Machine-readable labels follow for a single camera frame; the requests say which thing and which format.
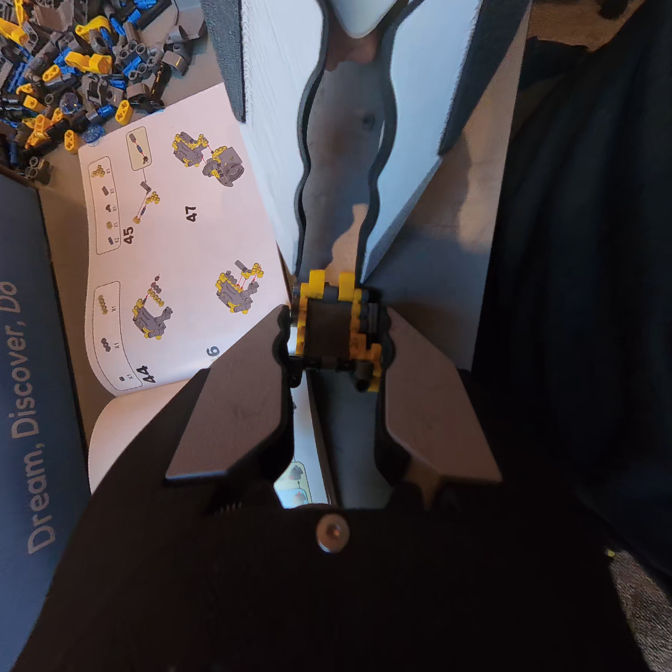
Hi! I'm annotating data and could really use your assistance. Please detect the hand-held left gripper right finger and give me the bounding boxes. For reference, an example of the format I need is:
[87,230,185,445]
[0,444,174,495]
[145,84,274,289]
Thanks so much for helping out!
[374,307,502,495]

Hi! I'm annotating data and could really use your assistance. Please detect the grey yellow brick assembly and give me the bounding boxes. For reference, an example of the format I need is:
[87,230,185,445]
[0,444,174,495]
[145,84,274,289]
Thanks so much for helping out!
[288,268,394,394]

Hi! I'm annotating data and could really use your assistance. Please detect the person's dark clothing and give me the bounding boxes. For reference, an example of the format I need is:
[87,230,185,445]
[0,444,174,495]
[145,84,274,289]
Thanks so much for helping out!
[472,0,672,594]

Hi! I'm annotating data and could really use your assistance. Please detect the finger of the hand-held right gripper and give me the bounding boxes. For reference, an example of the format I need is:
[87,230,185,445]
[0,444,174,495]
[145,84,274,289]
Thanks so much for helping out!
[359,0,482,287]
[239,0,329,276]

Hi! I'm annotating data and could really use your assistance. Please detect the pile of loose brick pieces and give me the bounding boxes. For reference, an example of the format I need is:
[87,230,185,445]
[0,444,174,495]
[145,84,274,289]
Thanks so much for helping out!
[0,0,208,187]

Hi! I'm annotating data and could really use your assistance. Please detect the dark blue cardboard box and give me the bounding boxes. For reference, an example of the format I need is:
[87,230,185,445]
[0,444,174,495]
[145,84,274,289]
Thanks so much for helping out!
[0,170,92,615]

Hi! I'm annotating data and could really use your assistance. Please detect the grey desk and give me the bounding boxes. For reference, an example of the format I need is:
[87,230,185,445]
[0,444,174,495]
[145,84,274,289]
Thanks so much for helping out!
[39,0,531,510]

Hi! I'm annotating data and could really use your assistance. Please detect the yellow five-hole brick beam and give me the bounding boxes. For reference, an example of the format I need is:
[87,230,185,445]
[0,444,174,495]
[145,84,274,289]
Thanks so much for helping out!
[349,272,383,393]
[294,269,317,357]

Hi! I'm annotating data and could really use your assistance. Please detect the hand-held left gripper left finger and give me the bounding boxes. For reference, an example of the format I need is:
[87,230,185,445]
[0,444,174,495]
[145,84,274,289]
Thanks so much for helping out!
[165,304,295,483]

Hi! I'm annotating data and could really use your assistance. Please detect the open instruction booklet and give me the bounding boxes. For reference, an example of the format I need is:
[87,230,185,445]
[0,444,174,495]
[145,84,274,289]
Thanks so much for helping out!
[79,81,337,510]

